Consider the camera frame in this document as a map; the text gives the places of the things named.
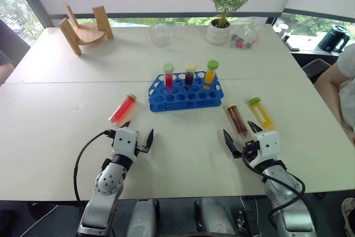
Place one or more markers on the white paper cup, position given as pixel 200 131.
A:
pixel 276 30

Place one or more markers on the person in white shirt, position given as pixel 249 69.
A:
pixel 345 81

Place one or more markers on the clear glass bowl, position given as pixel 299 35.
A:
pixel 161 35

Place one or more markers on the wooden curved stand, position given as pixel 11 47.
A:
pixel 87 33

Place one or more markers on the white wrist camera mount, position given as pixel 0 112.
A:
pixel 267 142
pixel 125 140

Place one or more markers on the person in dark shirt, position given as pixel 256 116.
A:
pixel 8 51

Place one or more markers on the dark red tube brown cap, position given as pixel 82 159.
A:
pixel 238 121

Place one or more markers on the white sneaker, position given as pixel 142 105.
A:
pixel 349 214

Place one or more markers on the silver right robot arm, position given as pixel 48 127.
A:
pixel 285 192

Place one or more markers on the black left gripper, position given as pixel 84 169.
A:
pixel 138 150

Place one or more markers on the clear plastic bag with bits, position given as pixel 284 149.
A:
pixel 247 37

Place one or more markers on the yellow tube green cap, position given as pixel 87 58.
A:
pixel 263 115

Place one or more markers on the white ribbed plant pot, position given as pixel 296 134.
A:
pixel 218 33

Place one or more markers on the orange tube green cap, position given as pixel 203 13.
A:
pixel 210 74

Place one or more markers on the blue test tube rack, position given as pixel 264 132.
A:
pixel 184 101

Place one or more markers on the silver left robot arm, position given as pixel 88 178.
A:
pixel 106 184

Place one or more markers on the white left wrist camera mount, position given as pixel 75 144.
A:
pixel 125 140

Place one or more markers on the grey rounded robot leg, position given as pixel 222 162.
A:
pixel 216 217
pixel 142 219

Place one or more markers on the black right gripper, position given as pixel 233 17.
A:
pixel 249 151

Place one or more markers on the dark purple tube cream cap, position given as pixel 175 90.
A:
pixel 190 76

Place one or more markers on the dark grey chair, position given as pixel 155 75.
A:
pixel 316 69

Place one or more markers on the dark green electric kettle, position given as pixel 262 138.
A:
pixel 332 38

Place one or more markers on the red tube green cap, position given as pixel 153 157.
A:
pixel 123 109
pixel 168 77

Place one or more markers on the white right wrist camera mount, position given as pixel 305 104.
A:
pixel 267 142

